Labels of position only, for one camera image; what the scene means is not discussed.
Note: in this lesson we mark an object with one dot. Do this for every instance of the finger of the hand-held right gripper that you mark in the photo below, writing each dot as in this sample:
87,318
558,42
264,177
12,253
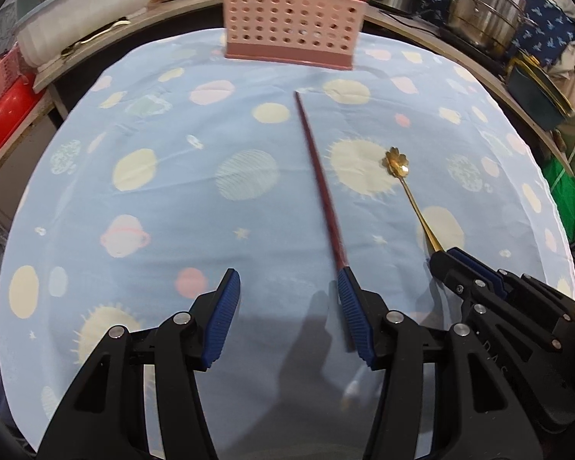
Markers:
474,263
498,335

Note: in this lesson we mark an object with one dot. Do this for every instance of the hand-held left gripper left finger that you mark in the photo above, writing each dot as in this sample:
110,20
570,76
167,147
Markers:
223,316

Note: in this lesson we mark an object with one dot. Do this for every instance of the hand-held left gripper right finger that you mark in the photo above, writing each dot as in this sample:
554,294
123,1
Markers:
357,316

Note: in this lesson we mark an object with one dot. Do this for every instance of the gold flower spoon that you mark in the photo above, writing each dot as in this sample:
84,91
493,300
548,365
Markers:
396,163

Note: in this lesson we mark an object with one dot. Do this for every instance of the dark red chopstick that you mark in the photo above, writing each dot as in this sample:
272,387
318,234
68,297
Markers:
316,163

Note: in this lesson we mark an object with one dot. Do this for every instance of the pink perforated utensil holder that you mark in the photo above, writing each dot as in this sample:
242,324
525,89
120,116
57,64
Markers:
287,19

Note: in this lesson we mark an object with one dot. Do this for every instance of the green plastic bag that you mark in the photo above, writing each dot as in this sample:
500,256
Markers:
563,201

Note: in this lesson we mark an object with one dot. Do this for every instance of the dark green box yellow trim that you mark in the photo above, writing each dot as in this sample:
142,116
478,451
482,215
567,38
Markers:
536,91

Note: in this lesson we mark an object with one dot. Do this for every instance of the black induction cooker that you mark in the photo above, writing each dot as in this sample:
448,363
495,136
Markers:
479,55

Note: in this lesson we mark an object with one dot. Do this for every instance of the dark blue patterned cloth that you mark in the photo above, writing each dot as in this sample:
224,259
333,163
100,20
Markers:
551,24

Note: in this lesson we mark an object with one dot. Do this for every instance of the steel steamer pot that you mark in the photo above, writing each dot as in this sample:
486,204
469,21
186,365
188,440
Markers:
484,9

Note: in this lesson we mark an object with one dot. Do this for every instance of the red plastic basin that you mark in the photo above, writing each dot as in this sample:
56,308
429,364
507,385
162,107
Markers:
9,120

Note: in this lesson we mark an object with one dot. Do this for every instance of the white tub with blue lid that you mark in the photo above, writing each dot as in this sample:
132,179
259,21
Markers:
76,24

